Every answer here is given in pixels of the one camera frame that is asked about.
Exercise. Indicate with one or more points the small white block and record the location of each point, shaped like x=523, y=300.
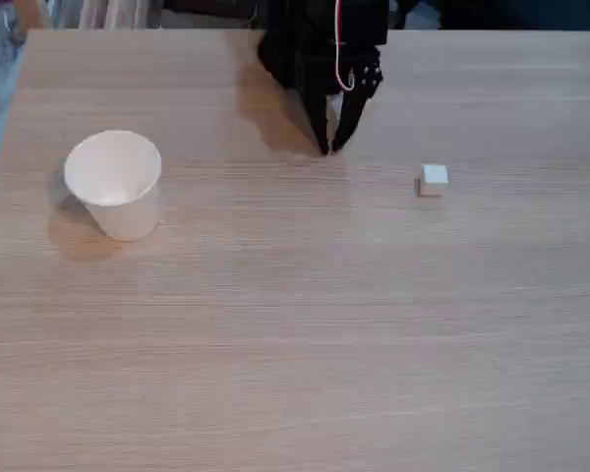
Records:
x=433, y=178

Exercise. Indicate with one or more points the pale striped curtain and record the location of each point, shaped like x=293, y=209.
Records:
x=113, y=12

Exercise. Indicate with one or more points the white paper cup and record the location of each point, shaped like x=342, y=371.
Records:
x=118, y=196

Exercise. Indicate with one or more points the person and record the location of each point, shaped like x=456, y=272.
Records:
x=0, y=19

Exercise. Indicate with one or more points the wooden chair post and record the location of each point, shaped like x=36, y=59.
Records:
x=29, y=12

